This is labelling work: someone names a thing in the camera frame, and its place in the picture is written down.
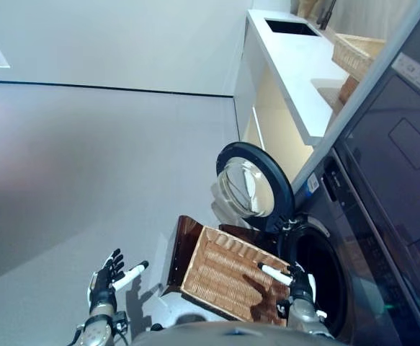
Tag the black faucet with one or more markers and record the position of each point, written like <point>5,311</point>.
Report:
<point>326,14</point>

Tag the wicker laundry basket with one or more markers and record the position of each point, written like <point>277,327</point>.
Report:
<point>217,277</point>

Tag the blue white label sticker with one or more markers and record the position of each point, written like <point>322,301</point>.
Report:
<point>312,183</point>

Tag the round glass washer door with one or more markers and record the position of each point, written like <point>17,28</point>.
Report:
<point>249,187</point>

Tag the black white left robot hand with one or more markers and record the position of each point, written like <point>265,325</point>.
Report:
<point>103,288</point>

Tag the glossy dark brown stool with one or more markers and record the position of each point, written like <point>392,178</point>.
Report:
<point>184,252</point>

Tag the black recessed sink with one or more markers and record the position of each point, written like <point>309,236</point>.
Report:
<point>292,28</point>

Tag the grey robot torso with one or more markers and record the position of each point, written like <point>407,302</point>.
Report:
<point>238,335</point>

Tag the light wicker tray basket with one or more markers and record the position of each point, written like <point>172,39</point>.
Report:
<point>353,54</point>

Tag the white counter cabinet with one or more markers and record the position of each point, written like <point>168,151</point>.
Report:
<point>289,72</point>

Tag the dark grey washing machine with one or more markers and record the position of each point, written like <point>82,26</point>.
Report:
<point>393,198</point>

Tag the silver left robot leg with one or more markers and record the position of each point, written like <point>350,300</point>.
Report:
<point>189,318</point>

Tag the small brown wicker basket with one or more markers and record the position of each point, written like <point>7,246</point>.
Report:
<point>348,90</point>

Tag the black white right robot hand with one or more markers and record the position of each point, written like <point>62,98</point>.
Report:
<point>301,284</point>

